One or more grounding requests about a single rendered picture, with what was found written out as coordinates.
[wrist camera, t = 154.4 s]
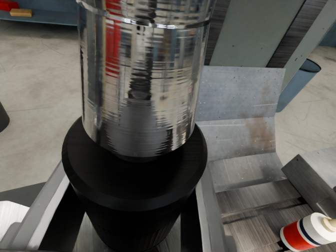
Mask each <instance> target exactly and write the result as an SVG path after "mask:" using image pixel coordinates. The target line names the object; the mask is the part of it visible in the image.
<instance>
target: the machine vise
mask: <svg viewBox="0 0 336 252"><path fill-rule="evenodd" d="M281 170H282V172H283V173H284V174H285V175H286V177H287V178H288V179H289V180H290V182H291V183H292V184H293V185H294V187H295V188H296V189H297V190H298V192H299V193H300V194H301V195H302V197H303V198H304V199H305V200H306V202H307V203H308V204H309V205H310V207H311V208H312V209H313V210H314V212H315V213H320V214H323V215H324V216H326V217H329V218H331V219H336V146H334V147H329V148H324V149H319V150H313V151H308V152H303V153H299V154H297V155H296V156H295V157H294V158H293V159H292V160H290V161H289V162H288V163H287V164H286V165H285V166H283V167H282V168H281Z"/></svg>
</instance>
